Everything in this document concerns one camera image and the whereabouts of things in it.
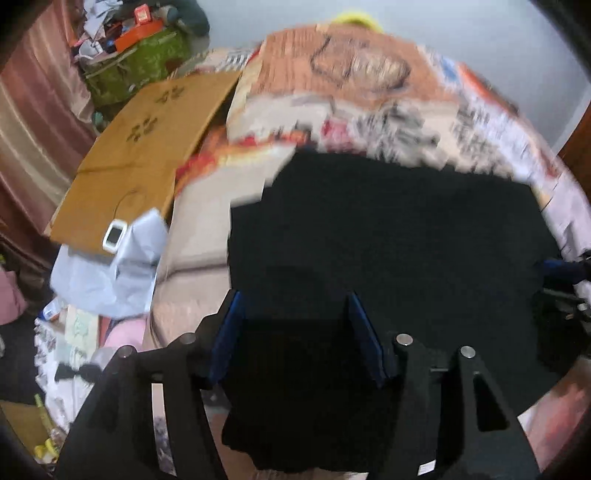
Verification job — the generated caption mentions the pink striped curtain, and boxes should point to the pink striped curtain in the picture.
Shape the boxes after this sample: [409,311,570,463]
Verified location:
[0,0,99,274]

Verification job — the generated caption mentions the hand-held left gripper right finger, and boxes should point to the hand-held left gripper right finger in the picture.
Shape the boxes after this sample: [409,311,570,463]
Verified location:
[346,292,542,480]

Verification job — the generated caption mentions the white floral cloth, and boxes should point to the white floral cloth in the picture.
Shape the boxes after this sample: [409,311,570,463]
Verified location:
[34,298,114,423]

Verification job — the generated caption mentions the small white timer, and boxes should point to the small white timer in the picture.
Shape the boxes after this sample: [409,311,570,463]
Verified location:
[102,220,128,253]

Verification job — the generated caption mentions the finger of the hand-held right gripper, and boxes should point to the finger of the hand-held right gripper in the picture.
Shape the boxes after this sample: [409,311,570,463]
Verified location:
[534,252,591,289]
[538,288,591,325]

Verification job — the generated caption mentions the grey plush toy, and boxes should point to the grey plush toy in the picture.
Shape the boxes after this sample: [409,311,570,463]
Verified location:
[165,0,211,36]

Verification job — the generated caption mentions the pile of papers and clothes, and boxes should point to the pile of papers and clothes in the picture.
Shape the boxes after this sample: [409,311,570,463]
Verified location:
[68,0,139,63]

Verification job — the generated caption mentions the yellow packet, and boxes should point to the yellow packet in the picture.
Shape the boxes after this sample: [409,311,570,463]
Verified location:
[33,392,62,463]

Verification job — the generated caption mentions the pale pink cloth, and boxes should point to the pale pink cloth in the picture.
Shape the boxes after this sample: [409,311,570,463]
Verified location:
[104,318,154,352]

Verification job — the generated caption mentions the green patterned bag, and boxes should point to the green patterned bag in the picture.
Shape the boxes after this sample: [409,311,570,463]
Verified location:
[83,28,193,110]

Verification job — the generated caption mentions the brown cardboard sheet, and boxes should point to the brown cardboard sheet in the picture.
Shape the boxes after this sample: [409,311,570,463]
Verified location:
[48,69,244,256]

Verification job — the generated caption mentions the orange box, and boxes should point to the orange box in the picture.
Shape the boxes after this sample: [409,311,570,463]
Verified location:
[113,18,165,52]

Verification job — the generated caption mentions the printed blanket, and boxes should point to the printed blanket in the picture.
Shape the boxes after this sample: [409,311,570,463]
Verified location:
[147,23,591,480]

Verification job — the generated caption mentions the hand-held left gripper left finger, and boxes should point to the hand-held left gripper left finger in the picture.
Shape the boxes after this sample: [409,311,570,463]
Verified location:
[53,290,245,480]

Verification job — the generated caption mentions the thin black cable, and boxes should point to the thin black cable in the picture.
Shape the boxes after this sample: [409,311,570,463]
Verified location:
[113,188,149,223]

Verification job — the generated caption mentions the black cloth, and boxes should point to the black cloth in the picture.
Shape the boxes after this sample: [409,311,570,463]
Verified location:
[0,318,43,408]

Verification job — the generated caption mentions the wooden door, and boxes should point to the wooden door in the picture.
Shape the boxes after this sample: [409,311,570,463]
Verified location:
[556,124,591,186]

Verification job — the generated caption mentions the light blue cloth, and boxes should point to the light blue cloth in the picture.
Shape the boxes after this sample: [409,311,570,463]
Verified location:
[49,208,170,320]

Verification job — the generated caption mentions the yellow foam tube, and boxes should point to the yellow foam tube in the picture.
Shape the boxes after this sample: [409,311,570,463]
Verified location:
[331,11,385,34]

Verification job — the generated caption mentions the black bow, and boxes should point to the black bow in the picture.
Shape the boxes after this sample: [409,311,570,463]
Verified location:
[54,362,105,385]

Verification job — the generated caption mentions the black printed t-shirt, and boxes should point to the black printed t-shirt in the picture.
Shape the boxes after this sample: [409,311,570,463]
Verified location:
[221,150,574,474]

